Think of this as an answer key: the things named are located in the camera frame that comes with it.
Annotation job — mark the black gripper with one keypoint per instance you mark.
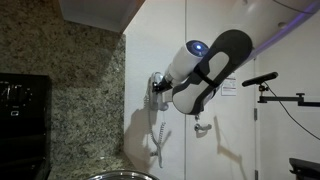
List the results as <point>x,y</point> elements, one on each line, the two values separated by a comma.
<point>167,83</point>

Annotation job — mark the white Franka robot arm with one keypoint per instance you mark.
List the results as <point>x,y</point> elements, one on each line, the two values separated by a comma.
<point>213,66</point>

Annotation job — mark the dark door deadbolt lock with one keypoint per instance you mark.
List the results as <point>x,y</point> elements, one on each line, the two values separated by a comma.
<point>197,117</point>

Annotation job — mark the white door sign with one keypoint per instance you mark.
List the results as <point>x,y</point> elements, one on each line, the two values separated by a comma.
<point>229,87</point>

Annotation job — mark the white door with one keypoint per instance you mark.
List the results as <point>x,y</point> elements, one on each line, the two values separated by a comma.
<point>226,143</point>

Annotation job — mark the wooden upper cabinet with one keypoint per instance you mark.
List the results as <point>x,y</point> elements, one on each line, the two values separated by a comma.
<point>96,13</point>

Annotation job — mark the shiny steel pot lid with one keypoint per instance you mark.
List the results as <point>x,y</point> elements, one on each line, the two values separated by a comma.
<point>120,175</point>

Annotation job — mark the silver door hinge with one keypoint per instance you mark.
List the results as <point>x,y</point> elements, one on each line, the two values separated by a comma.
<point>255,114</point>

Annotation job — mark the black kitchen stove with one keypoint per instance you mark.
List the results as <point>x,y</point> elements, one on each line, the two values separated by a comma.
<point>23,126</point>

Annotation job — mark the black rounded furniture piece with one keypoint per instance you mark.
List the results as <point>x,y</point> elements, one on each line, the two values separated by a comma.
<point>305,168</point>

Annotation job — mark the black stereo camera bar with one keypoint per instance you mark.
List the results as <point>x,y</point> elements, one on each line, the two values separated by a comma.
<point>260,79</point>

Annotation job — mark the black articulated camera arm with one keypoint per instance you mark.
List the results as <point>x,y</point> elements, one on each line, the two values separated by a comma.
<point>290,99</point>

